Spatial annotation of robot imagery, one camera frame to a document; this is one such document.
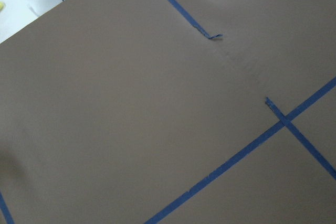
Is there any yellow plastic spoon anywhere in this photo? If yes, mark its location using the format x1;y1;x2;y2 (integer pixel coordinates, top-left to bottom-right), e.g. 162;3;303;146
0;2;5;12

